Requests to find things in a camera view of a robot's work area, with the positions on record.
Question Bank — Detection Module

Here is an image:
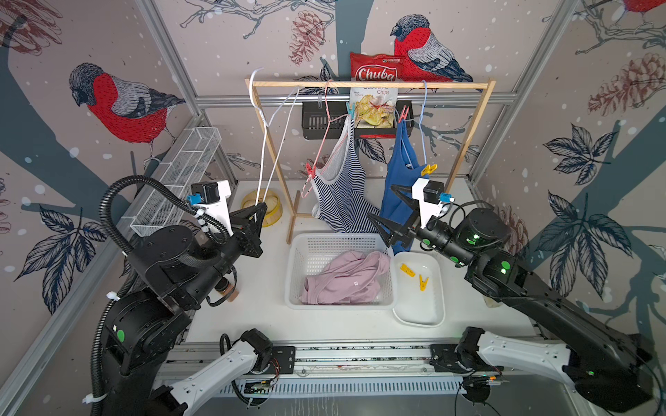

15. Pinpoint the yellow steamer with buns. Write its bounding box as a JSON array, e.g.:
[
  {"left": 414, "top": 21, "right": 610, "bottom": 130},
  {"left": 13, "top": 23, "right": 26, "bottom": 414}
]
[{"left": 241, "top": 188, "right": 283, "bottom": 228}]

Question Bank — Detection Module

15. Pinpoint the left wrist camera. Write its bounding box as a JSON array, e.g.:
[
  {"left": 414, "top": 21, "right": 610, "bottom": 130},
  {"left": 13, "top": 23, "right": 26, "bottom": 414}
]
[{"left": 187, "top": 180, "right": 233, "bottom": 236}]

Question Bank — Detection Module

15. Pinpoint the yellow clothespin on blue top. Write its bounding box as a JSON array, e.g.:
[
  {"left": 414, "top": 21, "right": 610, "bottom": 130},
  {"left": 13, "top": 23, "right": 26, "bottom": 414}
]
[{"left": 420, "top": 164, "right": 438, "bottom": 178}]

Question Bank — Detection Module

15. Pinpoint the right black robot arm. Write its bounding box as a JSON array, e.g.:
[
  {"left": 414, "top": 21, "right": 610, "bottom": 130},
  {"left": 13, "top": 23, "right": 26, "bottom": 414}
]
[{"left": 368, "top": 180, "right": 661, "bottom": 413}]

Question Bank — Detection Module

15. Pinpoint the white wire hanger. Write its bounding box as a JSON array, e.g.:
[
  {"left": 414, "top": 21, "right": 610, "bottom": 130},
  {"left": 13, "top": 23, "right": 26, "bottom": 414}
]
[{"left": 247, "top": 67, "right": 299, "bottom": 205}]

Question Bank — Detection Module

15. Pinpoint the pink wire hanger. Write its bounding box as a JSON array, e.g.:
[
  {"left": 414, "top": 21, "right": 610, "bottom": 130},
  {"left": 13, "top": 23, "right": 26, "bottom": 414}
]
[{"left": 299, "top": 80, "right": 346, "bottom": 199}]

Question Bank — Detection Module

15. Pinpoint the pink tank top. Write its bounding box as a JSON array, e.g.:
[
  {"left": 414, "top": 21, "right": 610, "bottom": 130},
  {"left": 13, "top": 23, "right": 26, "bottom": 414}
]
[{"left": 299, "top": 251, "right": 390, "bottom": 305}]

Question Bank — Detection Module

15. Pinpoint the white plastic tray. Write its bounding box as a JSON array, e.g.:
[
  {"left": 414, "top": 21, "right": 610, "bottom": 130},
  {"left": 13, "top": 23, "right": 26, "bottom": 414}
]
[{"left": 391, "top": 251, "right": 446, "bottom": 328}]

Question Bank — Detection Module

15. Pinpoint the striped tank top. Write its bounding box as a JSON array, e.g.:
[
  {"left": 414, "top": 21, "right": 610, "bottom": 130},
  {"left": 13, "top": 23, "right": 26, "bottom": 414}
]
[{"left": 312, "top": 117, "right": 380, "bottom": 233}]

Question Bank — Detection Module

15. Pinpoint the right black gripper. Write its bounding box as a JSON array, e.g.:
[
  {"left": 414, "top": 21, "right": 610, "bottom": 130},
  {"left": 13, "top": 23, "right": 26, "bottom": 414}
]
[{"left": 371, "top": 184, "right": 478, "bottom": 272}]

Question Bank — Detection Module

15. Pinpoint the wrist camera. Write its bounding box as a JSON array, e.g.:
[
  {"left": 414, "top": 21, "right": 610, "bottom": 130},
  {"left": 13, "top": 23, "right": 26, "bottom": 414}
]
[
  {"left": 187, "top": 180, "right": 233, "bottom": 236},
  {"left": 411, "top": 178, "right": 455, "bottom": 228}
]

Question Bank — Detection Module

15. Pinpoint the red clothespin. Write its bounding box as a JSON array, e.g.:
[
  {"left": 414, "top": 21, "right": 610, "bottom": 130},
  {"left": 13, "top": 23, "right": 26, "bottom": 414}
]
[
  {"left": 398, "top": 105, "right": 410, "bottom": 123},
  {"left": 305, "top": 163, "right": 317, "bottom": 180}
]

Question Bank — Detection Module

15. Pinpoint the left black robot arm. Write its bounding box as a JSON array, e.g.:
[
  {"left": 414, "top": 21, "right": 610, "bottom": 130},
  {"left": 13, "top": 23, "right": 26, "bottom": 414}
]
[{"left": 88, "top": 175, "right": 272, "bottom": 415}]

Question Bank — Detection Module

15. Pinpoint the wooden clothes rack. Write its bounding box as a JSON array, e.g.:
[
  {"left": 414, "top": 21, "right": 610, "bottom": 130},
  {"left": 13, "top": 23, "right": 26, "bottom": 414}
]
[{"left": 254, "top": 78, "right": 497, "bottom": 244}]

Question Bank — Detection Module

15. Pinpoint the white perforated basket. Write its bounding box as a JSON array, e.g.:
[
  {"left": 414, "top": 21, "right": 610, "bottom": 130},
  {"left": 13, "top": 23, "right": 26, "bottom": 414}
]
[{"left": 284, "top": 233, "right": 397, "bottom": 310}]

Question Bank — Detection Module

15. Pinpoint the blue tank top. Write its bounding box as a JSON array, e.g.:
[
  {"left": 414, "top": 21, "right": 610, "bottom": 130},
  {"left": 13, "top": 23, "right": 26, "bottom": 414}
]
[{"left": 379, "top": 121, "right": 424, "bottom": 225}]

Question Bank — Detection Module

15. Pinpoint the white wire mesh shelf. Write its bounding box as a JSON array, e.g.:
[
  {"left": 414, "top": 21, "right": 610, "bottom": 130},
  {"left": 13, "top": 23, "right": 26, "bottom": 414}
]
[{"left": 128, "top": 127, "right": 221, "bottom": 237}]

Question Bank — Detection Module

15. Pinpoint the light blue wire hanger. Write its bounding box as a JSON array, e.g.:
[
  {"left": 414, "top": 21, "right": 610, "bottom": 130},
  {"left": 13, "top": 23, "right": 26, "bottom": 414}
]
[{"left": 418, "top": 79, "right": 428, "bottom": 165}]

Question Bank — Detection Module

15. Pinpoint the black wall basket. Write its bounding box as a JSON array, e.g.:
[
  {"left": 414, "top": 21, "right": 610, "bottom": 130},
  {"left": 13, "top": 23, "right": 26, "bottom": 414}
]
[{"left": 301, "top": 101, "right": 416, "bottom": 140}]

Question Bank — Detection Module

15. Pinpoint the brown box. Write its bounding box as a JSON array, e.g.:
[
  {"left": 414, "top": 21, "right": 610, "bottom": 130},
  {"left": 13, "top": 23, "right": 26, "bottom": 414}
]
[{"left": 218, "top": 284, "right": 239, "bottom": 302}]

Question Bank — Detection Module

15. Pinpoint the red chips bag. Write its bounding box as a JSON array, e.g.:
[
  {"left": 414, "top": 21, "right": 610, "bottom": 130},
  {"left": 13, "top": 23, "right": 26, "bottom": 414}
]
[{"left": 350, "top": 53, "right": 402, "bottom": 139}]

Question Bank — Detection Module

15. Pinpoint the red clothespin on blue top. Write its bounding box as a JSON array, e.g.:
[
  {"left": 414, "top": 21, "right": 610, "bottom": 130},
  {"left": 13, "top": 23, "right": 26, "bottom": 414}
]
[{"left": 398, "top": 105, "right": 410, "bottom": 123}]

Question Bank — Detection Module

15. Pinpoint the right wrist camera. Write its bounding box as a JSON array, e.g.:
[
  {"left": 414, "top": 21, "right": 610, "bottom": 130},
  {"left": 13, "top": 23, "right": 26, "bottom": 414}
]
[{"left": 411, "top": 178, "right": 455, "bottom": 228}]

